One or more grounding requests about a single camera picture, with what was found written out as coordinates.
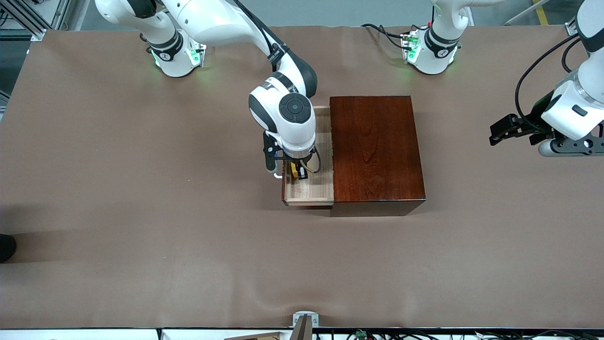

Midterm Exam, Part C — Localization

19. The light wood drawer white handle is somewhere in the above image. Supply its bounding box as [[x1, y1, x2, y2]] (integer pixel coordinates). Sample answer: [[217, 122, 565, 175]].
[[274, 105, 336, 208]]

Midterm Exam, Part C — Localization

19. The dark brown wooden cabinet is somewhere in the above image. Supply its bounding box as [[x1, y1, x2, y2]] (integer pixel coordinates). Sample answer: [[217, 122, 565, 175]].
[[329, 95, 427, 218]]

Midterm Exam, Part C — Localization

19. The yellow floor tape strip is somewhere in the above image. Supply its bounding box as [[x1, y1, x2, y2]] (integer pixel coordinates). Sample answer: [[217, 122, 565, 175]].
[[532, 0, 550, 25]]

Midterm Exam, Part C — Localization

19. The brown table cloth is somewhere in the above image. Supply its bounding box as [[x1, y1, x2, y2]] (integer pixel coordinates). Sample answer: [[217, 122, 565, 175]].
[[0, 25, 604, 330]]

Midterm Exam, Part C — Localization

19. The light wooden board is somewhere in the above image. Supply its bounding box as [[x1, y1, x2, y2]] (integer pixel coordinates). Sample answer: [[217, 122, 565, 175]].
[[224, 332, 281, 340]]

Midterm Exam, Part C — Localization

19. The black rounded object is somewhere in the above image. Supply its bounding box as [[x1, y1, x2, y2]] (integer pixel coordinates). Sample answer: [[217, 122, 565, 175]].
[[0, 234, 17, 264]]

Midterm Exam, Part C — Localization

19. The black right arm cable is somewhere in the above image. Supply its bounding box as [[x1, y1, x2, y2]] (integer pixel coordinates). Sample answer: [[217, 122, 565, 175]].
[[234, 0, 323, 174]]

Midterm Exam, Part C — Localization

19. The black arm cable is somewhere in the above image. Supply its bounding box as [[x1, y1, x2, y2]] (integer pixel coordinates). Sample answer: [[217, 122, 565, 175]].
[[514, 33, 588, 135], [234, 0, 323, 174]]

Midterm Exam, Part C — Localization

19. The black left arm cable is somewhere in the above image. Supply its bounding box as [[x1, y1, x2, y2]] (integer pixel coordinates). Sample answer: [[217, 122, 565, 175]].
[[514, 33, 588, 135]]

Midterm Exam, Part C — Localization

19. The grey metal bracket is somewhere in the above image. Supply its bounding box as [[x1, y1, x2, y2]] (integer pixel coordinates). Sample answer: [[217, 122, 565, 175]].
[[293, 311, 319, 340]]

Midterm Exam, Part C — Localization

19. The black base cable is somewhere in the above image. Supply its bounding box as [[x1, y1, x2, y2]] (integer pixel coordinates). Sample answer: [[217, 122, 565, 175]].
[[361, 24, 407, 50]]

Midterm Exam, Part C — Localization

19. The tangled black cable bundle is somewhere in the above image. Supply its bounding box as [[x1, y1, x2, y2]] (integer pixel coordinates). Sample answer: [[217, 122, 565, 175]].
[[347, 330, 604, 340]]

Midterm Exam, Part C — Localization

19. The aluminium frame profile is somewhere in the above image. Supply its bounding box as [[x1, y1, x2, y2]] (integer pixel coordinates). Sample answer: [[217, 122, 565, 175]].
[[0, 0, 71, 41]]

